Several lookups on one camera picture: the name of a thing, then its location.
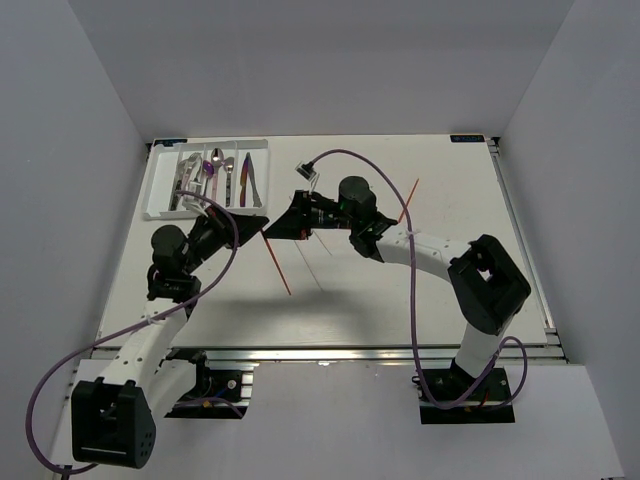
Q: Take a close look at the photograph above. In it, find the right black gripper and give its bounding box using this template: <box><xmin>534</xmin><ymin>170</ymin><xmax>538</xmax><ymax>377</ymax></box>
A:
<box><xmin>263</xmin><ymin>191</ymin><xmax>357</xmax><ymax>242</ymax></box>

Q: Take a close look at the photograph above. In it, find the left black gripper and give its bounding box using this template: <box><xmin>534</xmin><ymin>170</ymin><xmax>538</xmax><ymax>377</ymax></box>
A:
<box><xmin>182</xmin><ymin>203</ymin><xmax>268</xmax><ymax>274</ymax></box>

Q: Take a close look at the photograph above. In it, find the ornate silver knife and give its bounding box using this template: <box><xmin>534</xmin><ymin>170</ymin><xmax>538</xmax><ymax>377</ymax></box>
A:
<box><xmin>245</xmin><ymin>153</ymin><xmax>262</xmax><ymax>208</ymax></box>

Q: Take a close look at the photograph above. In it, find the orange chopstick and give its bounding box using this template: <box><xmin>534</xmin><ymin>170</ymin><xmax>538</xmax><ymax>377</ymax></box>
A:
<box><xmin>397</xmin><ymin>178</ymin><xmax>420</xmax><ymax>223</ymax></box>
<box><xmin>261</xmin><ymin>230</ymin><xmax>292</xmax><ymax>296</ymax></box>

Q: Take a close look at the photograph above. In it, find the iridescent rainbow knife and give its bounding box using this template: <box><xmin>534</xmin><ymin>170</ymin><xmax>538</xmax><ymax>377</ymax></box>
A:
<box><xmin>239</xmin><ymin>153</ymin><xmax>251</xmax><ymax>208</ymax></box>

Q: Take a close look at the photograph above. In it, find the dark handled silver spoon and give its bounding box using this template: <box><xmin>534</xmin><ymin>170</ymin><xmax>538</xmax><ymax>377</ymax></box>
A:
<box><xmin>223</xmin><ymin>156</ymin><xmax>235</xmax><ymax>207</ymax></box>

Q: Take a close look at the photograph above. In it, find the iridescent rainbow spoon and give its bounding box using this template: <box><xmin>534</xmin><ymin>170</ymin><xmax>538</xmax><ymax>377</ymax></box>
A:
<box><xmin>202</xmin><ymin>160</ymin><xmax>215</xmax><ymax>196</ymax></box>

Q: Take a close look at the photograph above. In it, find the black handled fork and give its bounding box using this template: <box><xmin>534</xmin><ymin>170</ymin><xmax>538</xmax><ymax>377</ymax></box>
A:
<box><xmin>187</xmin><ymin>167</ymin><xmax>203</xmax><ymax>195</ymax></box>
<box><xmin>169</xmin><ymin>160</ymin><xmax>186</xmax><ymax>211</ymax></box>

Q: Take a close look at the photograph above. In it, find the pink handled spoon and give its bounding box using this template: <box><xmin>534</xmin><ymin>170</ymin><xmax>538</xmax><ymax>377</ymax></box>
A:
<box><xmin>210</xmin><ymin>147</ymin><xmax>225</xmax><ymax>200</ymax></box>

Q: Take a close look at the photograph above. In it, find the pink handled fork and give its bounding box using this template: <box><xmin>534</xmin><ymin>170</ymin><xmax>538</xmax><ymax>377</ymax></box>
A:
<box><xmin>181</xmin><ymin>152</ymin><xmax>203</xmax><ymax>191</ymax></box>

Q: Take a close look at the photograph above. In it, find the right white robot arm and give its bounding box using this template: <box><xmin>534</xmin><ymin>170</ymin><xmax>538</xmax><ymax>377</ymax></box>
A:
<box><xmin>266</xmin><ymin>176</ymin><xmax>531</xmax><ymax>399</ymax></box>

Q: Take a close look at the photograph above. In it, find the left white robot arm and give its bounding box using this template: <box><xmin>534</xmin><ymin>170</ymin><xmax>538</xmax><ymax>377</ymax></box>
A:
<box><xmin>70</xmin><ymin>207</ymin><xmax>269</xmax><ymax>469</ymax></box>

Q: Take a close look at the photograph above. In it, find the white divided cutlery tray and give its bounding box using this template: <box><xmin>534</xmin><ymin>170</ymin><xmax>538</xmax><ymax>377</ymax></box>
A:
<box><xmin>141</xmin><ymin>139</ymin><xmax>269</xmax><ymax>221</ymax></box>

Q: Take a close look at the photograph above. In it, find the blue logo sticker left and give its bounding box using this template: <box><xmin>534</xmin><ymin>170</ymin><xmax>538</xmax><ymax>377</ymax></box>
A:
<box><xmin>153</xmin><ymin>138</ymin><xmax>187</xmax><ymax>147</ymax></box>

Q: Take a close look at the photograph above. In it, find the blue logo sticker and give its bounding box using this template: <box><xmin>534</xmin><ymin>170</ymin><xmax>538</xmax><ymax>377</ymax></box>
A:
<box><xmin>449</xmin><ymin>134</ymin><xmax>486</xmax><ymax>143</ymax></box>
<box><xmin>153</xmin><ymin>138</ymin><xmax>187</xmax><ymax>147</ymax></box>

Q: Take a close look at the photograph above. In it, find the blue logo sticker right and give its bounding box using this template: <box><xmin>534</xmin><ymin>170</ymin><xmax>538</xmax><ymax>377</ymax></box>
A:
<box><xmin>449</xmin><ymin>134</ymin><xmax>486</xmax><ymax>143</ymax></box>

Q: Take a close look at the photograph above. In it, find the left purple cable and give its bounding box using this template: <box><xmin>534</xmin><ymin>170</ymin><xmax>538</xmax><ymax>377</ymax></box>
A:
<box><xmin>24</xmin><ymin>189</ymin><xmax>244</xmax><ymax>474</ymax></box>

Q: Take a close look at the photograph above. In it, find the purple cable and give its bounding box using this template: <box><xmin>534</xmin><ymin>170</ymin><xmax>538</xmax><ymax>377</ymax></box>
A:
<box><xmin>24</xmin><ymin>189</ymin><xmax>244</xmax><ymax>474</ymax></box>
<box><xmin>302</xmin><ymin>148</ymin><xmax>529</xmax><ymax>411</ymax></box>

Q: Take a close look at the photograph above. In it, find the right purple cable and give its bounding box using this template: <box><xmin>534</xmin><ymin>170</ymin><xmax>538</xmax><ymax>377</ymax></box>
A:
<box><xmin>302</xmin><ymin>148</ymin><xmax>529</xmax><ymax>411</ymax></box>

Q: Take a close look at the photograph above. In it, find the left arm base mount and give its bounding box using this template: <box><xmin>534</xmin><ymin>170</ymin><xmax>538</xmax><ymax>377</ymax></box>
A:
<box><xmin>165</xmin><ymin>348</ymin><xmax>252</xmax><ymax>420</ymax></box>

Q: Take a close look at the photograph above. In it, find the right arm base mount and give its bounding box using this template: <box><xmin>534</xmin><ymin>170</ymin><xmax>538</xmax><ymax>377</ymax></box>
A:
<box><xmin>409</xmin><ymin>367</ymin><xmax>516</xmax><ymax>426</ymax></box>

